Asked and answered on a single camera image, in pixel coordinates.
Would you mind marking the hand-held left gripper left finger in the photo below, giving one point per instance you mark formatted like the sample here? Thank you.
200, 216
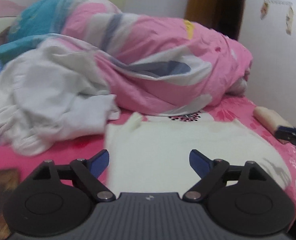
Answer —
100, 160

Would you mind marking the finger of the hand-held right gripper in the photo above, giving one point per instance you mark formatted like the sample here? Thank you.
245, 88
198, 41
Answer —
286, 137
285, 128

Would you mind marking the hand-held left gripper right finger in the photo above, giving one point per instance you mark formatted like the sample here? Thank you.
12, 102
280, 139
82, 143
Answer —
197, 160

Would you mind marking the cream knit sweater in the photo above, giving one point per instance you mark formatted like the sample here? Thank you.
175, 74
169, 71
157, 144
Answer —
175, 140

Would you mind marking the folded beige cloth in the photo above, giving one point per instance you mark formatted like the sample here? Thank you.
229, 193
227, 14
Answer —
267, 117

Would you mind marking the grey patterned bundle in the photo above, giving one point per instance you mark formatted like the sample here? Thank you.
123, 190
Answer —
239, 87

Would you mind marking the white shirt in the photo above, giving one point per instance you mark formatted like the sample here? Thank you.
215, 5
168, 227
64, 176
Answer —
50, 100

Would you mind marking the pink patterned quilt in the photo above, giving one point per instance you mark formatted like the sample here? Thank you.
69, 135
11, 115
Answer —
150, 92

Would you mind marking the pink floral blanket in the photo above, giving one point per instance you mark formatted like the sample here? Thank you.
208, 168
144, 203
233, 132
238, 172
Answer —
3, 160

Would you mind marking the smartphone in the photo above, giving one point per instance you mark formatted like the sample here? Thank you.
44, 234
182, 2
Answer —
0, 200

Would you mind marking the brown wooden door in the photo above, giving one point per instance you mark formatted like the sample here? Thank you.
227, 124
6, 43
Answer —
202, 2

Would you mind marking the pink and white headboard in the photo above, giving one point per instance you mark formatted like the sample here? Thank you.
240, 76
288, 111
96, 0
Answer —
0, 10

